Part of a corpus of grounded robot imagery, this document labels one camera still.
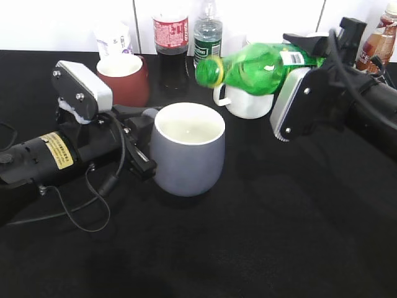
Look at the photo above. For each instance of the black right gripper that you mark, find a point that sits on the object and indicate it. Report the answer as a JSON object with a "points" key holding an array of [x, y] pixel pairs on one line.
{"points": [[338, 87]]}

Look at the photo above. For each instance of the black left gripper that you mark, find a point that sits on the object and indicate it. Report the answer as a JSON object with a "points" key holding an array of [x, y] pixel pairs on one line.
{"points": [[123, 130]]}

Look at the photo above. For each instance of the grey ceramic cup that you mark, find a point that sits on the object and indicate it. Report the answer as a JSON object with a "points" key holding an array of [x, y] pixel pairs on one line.
{"points": [[188, 145]]}

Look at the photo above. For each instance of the green plastic soda bottle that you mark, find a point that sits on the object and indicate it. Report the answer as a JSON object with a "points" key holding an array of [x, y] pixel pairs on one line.
{"points": [[258, 69]]}

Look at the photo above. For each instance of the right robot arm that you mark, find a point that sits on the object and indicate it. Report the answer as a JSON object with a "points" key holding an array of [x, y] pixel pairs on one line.
{"points": [[381, 136]]}

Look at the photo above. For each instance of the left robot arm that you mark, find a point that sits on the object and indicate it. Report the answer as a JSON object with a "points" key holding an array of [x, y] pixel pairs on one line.
{"points": [[47, 161]]}

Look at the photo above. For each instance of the dark red ceramic cup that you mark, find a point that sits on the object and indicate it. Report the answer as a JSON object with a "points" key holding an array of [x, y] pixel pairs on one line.
{"points": [[127, 76]]}

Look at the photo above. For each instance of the brown tea bottle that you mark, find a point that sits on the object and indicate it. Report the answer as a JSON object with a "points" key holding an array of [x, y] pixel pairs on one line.
{"points": [[379, 47]]}

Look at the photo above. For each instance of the white ceramic mug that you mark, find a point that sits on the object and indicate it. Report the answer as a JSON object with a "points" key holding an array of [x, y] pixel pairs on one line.
{"points": [[242, 104]]}

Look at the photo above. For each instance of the white purple yogurt carton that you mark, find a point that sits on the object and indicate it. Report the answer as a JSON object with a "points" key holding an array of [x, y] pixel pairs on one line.
{"points": [[113, 38]]}

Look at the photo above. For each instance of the clear water bottle green label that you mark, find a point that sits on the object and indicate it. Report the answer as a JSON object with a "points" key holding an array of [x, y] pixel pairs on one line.
{"points": [[208, 31]]}

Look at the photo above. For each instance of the cola bottle red label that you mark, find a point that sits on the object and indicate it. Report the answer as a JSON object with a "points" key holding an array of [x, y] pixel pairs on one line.
{"points": [[171, 37]]}

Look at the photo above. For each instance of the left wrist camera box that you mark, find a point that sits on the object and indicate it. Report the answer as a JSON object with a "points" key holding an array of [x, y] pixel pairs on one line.
{"points": [[81, 93]]}

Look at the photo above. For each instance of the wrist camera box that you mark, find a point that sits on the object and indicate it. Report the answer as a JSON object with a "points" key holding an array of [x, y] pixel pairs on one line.
{"points": [[81, 93], [285, 99]]}

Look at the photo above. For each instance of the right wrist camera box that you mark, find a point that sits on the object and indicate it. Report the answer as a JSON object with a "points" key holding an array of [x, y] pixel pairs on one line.
{"points": [[285, 99]]}

